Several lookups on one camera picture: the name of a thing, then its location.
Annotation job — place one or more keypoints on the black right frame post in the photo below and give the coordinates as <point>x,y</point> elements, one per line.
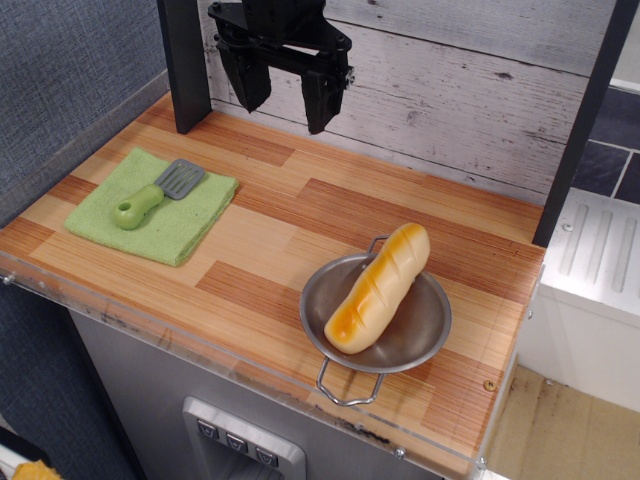
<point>609,53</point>

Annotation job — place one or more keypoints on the green folded cloth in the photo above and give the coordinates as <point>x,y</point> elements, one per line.
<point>171,231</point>

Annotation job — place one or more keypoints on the yellow object at corner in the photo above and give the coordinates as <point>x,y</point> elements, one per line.
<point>35,471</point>

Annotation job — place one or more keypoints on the metal bowl with wire handles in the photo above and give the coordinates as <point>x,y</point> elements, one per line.
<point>418,331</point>

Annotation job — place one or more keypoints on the silver dispenser button panel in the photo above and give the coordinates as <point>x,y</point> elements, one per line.
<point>225,446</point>

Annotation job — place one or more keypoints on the black frame post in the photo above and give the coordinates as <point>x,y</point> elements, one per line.
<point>609,53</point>
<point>185,60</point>

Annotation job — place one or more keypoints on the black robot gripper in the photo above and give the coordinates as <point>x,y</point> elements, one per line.
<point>294,36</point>

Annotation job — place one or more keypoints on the green handled grey toy spatula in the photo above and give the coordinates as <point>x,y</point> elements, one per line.
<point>175,183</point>

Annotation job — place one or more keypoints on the toy bread loaf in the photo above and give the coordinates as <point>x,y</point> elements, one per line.
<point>374,299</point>

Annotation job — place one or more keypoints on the black left frame post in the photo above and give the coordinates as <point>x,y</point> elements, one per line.
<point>185,60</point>

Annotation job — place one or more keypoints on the white toy sink unit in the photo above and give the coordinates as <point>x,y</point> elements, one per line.
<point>582,328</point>

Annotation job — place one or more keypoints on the grey toy fridge cabinet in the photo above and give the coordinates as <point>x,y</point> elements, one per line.
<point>147,387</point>

